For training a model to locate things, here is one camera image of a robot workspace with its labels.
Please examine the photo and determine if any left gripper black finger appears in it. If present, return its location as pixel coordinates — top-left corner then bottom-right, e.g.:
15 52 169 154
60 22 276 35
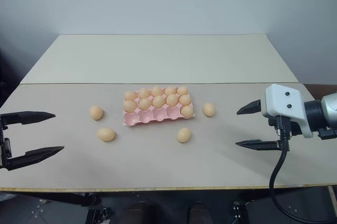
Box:
0 111 56 126
3 145 65 171

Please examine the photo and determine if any brown background furniture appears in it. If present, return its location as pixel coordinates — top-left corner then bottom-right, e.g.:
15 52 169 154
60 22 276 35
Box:
304 83 337 101

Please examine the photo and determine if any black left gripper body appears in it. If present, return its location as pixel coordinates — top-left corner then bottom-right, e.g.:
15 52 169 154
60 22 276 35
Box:
0 122 13 170

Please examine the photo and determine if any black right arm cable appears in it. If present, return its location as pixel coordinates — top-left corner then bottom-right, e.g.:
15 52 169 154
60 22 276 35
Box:
269 115 337 224

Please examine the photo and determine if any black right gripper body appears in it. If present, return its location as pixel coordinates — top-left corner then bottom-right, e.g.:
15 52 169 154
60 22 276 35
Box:
267 115 304 142

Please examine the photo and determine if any pink plastic egg tray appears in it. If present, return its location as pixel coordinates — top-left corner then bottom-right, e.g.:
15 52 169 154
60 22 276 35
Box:
122 87 196 126

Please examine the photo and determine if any small black bracket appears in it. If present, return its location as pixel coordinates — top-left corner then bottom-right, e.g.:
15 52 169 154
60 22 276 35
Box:
231 200 246 220

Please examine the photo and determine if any wooden table leg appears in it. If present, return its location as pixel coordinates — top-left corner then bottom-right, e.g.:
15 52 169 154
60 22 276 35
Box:
327 186 337 210

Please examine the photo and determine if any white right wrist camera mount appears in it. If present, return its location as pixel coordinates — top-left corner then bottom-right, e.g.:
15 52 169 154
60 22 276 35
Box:
261 83 314 139

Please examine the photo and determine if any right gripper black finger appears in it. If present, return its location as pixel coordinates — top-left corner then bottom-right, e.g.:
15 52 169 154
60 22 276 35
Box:
236 99 263 115
235 139 280 152

